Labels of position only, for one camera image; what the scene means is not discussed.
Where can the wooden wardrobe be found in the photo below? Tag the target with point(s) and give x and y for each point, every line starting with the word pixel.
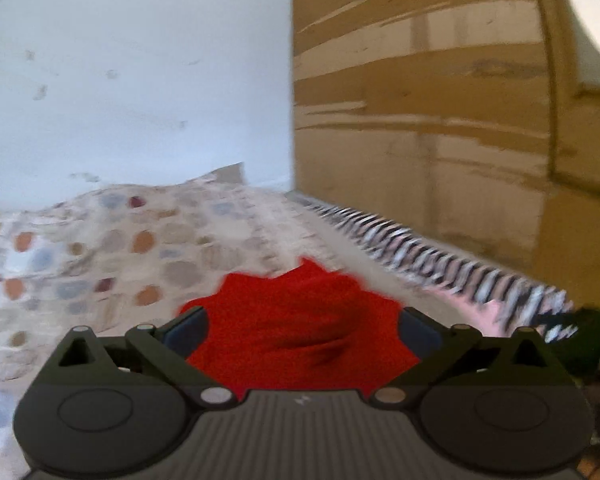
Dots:
pixel 430 110

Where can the striped bed sheet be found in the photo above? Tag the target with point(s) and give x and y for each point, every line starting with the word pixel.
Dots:
pixel 430 260

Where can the dark green cloth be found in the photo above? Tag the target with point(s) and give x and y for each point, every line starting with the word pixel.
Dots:
pixel 590 335

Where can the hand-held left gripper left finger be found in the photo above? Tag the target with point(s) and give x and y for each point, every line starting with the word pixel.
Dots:
pixel 187 332

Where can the grey cushion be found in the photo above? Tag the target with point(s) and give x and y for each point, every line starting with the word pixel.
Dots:
pixel 232 174

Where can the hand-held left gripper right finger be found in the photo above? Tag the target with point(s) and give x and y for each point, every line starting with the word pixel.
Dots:
pixel 420 332

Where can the printed quilt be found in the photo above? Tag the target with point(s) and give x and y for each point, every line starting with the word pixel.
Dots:
pixel 105 260

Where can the red knit sweater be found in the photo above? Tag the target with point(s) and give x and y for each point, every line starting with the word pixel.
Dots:
pixel 290 320

